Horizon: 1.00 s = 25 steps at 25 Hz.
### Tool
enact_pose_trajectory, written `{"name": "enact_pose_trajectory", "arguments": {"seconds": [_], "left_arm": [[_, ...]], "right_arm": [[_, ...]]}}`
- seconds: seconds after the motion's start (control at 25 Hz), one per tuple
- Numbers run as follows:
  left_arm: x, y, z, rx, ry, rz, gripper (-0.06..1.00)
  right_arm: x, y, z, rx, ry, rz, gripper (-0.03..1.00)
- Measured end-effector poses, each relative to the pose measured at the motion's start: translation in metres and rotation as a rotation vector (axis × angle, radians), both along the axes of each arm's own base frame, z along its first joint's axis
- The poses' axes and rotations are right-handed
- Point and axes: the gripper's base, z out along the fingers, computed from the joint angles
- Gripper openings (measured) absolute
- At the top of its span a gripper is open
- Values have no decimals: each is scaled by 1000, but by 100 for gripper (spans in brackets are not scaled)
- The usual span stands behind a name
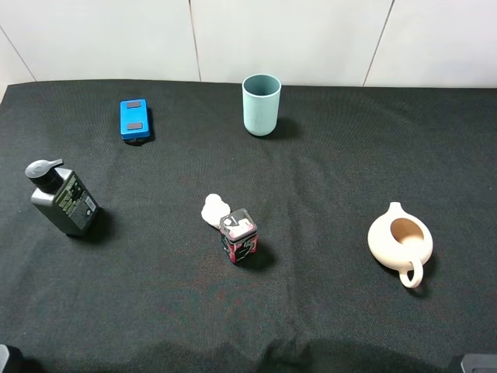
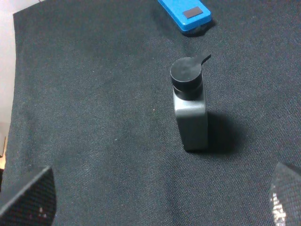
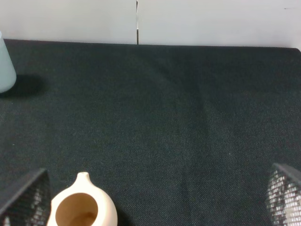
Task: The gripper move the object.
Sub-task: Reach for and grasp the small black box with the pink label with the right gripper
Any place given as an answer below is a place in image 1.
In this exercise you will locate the red black tin box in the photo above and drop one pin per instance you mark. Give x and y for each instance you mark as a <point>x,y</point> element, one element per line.
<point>239,235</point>

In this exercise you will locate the white small figurine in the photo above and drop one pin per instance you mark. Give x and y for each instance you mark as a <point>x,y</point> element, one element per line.
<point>214,210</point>

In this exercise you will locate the teal plastic cup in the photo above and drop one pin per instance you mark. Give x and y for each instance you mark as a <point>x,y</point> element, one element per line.
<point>260,100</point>

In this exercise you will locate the black tablecloth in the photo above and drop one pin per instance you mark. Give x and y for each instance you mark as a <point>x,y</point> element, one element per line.
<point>149,287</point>

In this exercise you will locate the blue rectangular box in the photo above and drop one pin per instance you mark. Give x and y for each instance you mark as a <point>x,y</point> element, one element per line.
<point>134,123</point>

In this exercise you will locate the beige ceramic teapot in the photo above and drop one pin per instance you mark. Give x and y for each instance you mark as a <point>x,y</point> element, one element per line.
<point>401,242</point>

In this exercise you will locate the black pump bottle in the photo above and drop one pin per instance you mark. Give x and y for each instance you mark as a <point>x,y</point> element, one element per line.
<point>61,196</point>

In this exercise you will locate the grey base right corner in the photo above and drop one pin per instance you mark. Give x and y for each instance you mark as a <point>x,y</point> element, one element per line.
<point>479,363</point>

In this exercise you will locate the black base left corner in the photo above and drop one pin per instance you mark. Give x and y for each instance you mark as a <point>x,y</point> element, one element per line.
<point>11,359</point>

